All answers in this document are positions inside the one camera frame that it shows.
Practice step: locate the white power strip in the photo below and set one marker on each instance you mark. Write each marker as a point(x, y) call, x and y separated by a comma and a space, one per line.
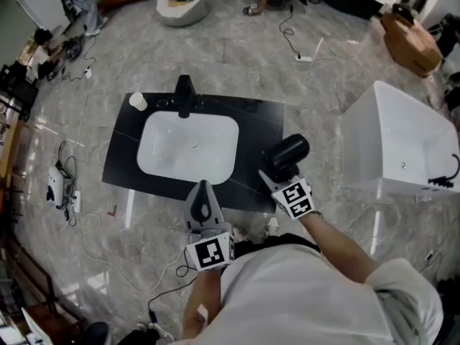
point(303, 58)
point(77, 201)

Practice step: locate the brown cardboard box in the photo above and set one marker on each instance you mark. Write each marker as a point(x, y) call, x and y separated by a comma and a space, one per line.
point(413, 41)

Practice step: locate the person's white shirt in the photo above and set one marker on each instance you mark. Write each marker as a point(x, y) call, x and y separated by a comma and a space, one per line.
point(305, 300)

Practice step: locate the person's black trousers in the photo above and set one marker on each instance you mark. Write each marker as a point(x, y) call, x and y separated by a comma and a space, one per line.
point(248, 248)

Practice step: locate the dark wooden bench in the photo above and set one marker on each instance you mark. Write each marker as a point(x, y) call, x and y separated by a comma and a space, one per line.
point(32, 279)

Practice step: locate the person's left forearm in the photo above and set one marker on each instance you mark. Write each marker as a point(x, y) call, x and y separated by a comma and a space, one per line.
point(201, 300)

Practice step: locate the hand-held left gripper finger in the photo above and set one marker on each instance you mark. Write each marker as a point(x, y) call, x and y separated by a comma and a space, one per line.
point(188, 217)
point(218, 217)

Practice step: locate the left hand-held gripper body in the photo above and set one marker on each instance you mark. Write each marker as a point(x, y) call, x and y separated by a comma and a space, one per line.
point(212, 252)

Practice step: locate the wooden table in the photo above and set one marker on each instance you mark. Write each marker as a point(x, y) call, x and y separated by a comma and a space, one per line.
point(14, 149)

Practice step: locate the black bathtub faucet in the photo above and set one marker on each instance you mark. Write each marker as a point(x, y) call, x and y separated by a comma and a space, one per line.
point(445, 180)

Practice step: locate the black basin faucet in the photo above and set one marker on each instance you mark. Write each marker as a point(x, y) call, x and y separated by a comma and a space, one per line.
point(185, 92)

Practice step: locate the black vanity cabinet counter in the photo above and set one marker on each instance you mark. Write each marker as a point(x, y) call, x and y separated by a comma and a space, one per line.
point(187, 146)

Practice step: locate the person's right forearm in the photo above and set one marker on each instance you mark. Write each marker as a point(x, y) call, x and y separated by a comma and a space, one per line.
point(338, 246)

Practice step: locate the small white power adapter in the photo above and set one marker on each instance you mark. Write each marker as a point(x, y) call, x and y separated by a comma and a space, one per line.
point(88, 73)

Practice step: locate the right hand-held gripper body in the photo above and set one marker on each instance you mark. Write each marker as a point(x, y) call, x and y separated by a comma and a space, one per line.
point(298, 200)

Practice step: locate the white paper cup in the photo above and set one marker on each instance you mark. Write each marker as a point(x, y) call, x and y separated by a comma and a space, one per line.
point(138, 101)

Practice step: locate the person's right shoe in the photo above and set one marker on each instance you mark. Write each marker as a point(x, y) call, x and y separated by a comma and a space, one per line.
point(272, 225)

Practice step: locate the black round knob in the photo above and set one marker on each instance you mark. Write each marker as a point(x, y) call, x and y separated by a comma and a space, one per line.
point(162, 102)
point(175, 101)

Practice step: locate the white floor device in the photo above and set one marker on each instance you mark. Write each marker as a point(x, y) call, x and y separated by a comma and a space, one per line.
point(55, 185)

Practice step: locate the white bathtub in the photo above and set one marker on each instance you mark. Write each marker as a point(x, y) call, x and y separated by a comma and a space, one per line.
point(391, 138)

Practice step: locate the person's left shoe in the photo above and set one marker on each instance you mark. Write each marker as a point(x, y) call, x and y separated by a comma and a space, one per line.
point(239, 233)

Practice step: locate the person's shoe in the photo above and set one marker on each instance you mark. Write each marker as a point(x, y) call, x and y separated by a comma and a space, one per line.
point(272, 225)
point(239, 233)

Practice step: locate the black metal cart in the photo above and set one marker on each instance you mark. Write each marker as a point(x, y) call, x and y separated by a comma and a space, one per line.
point(18, 85)

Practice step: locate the grey beanbag seat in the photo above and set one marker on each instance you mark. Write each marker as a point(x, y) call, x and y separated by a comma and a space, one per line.
point(183, 11)

